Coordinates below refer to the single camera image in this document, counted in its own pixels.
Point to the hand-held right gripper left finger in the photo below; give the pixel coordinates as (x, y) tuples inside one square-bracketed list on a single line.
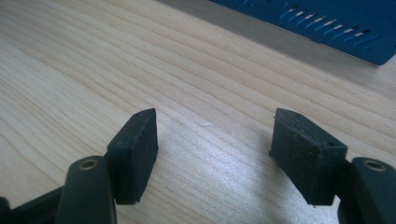
[(134, 155)]

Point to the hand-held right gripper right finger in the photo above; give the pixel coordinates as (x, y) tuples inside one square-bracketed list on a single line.
[(308, 155)]

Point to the blue plastic file rack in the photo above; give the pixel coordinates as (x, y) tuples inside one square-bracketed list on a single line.
[(336, 18)]

